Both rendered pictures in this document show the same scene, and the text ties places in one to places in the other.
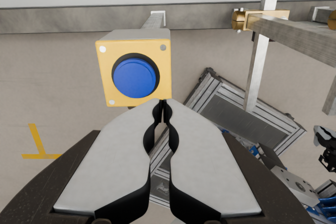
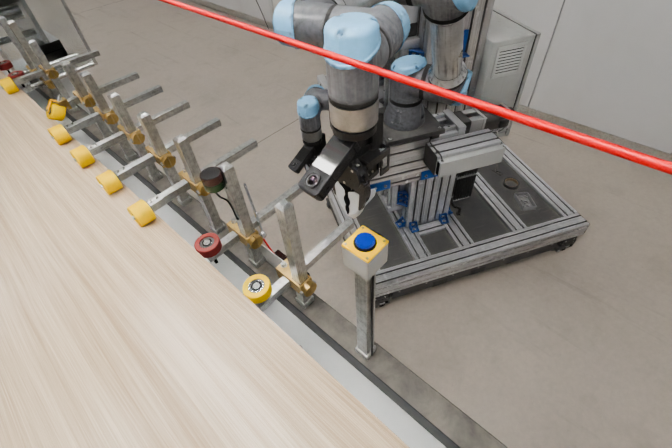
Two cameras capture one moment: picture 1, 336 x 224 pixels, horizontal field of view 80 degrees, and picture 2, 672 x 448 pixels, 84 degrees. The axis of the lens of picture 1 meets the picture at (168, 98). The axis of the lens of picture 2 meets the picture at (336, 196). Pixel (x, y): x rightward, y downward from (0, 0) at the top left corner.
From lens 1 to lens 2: 0.61 m
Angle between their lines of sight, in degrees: 32
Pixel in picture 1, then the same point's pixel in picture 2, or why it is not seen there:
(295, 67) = not seen: hidden behind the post
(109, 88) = (379, 245)
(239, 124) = (379, 223)
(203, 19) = (332, 318)
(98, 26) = (428, 391)
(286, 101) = (320, 219)
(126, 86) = (369, 239)
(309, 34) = (288, 228)
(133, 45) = (355, 251)
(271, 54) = not seen: hidden behind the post
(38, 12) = not seen: outside the picture
